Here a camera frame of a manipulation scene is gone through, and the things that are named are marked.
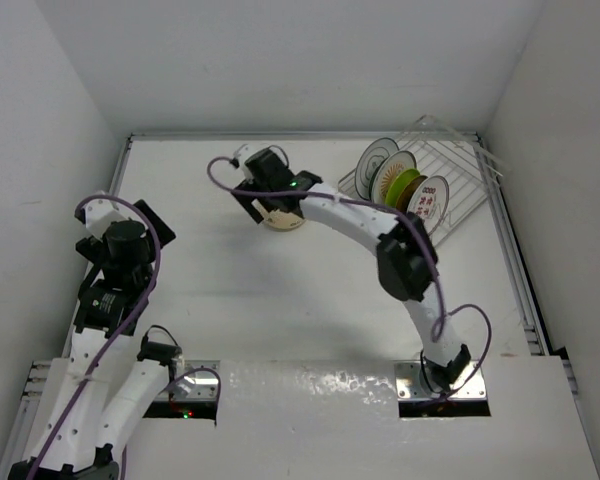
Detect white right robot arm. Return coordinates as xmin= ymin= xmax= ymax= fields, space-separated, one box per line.
xmin=230 ymin=145 xmax=471 ymax=395

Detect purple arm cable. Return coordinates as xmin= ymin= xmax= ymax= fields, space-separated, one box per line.
xmin=17 ymin=194 xmax=226 ymax=480
xmin=207 ymin=145 xmax=494 ymax=406

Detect white plate orange sunburst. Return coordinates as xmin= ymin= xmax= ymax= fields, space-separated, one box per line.
xmin=370 ymin=150 xmax=416 ymax=203

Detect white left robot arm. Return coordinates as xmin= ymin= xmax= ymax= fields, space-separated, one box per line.
xmin=7 ymin=192 xmax=181 ymax=479

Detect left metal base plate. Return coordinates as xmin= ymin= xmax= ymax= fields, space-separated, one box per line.
xmin=167 ymin=360 xmax=220 ymax=402

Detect white plate red characters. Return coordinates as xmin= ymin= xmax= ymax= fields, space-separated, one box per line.
xmin=408 ymin=176 xmax=449 ymax=235

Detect metal base plate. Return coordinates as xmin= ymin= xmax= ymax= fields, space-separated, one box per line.
xmin=167 ymin=360 xmax=220 ymax=402
xmin=394 ymin=360 xmax=488 ymax=402

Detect dark brown patterned plate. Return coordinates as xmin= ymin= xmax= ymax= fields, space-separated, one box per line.
xmin=396 ymin=175 xmax=427 ymax=211

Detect lime green plate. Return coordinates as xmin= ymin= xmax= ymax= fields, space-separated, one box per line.
xmin=384 ymin=168 xmax=420 ymax=207

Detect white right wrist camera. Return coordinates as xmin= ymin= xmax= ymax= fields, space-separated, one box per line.
xmin=231 ymin=144 xmax=255 ymax=170

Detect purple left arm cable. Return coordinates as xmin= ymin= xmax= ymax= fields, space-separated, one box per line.
xmin=17 ymin=194 xmax=226 ymax=480

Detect white plate green ring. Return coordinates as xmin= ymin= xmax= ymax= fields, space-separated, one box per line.
xmin=355 ymin=138 xmax=400 ymax=193

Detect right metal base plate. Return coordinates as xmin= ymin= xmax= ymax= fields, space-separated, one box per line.
xmin=394 ymin=360 xmax=488 ymax=402

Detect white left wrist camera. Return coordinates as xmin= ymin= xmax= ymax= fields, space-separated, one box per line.
xmin=74 ymin=198 xmax=124 ymax=239

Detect small beige patterned plate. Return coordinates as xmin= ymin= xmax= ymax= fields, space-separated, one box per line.
xmin=264 ymin=210 xmax=306 ymax=232

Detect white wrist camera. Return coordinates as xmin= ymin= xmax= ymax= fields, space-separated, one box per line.
xmin=231 ymin=144 xmax=255 ymax=170
xmin=74 ymin=198 xmax=124 ymax=239

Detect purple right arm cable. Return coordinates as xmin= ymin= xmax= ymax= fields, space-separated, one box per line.
xmin=207 ymin=145 xmax=494 ymax=406

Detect metal wire dish rack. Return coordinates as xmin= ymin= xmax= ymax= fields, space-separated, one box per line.
xmin=364 ymin=115 xmax=507 ymax=246

